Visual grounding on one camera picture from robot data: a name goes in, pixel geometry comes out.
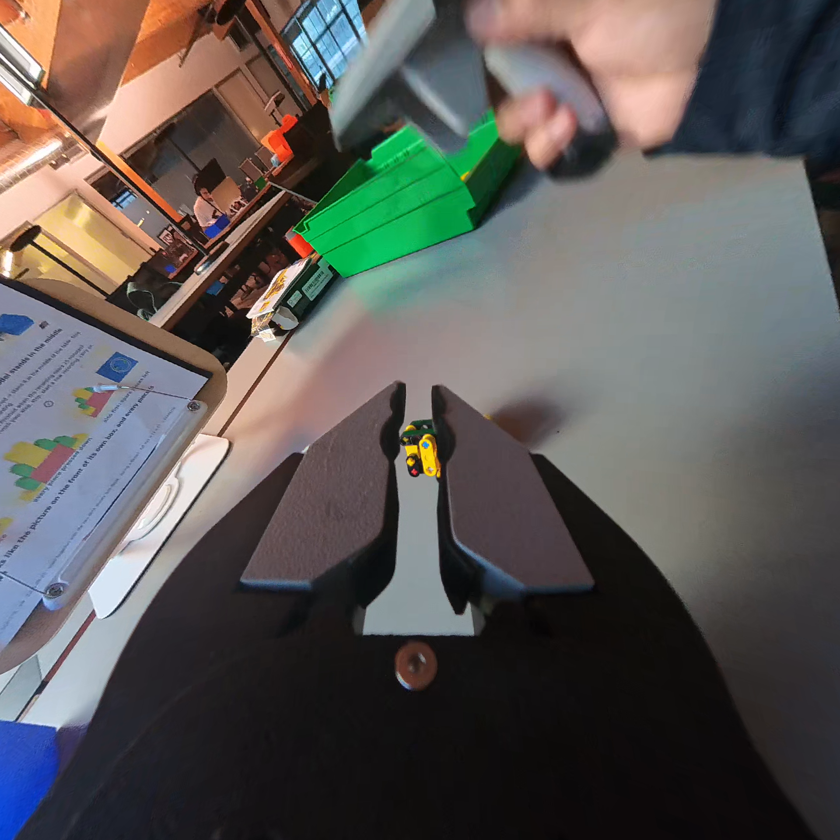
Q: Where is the long wooden-edged table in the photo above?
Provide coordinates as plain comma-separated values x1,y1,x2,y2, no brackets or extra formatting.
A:
147,190,290,329

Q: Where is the printed instruction sheet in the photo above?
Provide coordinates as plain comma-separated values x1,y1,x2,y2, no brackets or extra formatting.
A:
0,283,210,647

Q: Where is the paned window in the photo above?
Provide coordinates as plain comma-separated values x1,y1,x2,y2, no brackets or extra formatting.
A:
281,0,368,93

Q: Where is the person's right forearm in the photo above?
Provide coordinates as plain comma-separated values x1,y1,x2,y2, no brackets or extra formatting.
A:
646,0,840,178

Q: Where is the yellow black lego model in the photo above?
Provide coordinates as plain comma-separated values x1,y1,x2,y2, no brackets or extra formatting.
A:
399,420,444,480

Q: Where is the green storage bin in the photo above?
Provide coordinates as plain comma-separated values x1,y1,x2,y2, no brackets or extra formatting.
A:
293,108,522,278

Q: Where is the wooden instruction board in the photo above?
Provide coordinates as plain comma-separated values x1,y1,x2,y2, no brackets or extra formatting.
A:
0,276,228,673

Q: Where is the orange storage bin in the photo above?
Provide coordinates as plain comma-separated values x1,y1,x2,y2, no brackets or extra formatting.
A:
260,115,299,155

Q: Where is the dark lego box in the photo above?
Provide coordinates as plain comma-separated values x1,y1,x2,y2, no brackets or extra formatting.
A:
249,259,339,342

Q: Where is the large blue storage bin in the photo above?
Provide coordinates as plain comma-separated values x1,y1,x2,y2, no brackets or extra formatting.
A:
0,721,63,840

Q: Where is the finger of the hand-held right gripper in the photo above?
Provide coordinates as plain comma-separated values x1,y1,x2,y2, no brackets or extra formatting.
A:
327,0,438,152
392,25,491,153

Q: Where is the clear acrylic holder bar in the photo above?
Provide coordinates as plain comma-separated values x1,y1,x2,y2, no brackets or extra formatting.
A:
39,397,207,611

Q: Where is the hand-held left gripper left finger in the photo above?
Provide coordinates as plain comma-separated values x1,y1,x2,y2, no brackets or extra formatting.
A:
239,381,408,634

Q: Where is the ceiling light panel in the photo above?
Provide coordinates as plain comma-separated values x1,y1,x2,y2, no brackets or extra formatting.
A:
0,26,47,109

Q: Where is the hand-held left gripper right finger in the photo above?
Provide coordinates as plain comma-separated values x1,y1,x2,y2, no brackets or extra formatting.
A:
431,384,596,634

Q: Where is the person's right hand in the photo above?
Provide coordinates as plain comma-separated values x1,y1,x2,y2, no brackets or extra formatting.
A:
462,0,718,172

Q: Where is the silver air duct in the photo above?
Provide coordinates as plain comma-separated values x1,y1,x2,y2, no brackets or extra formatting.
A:
0,128,89,194

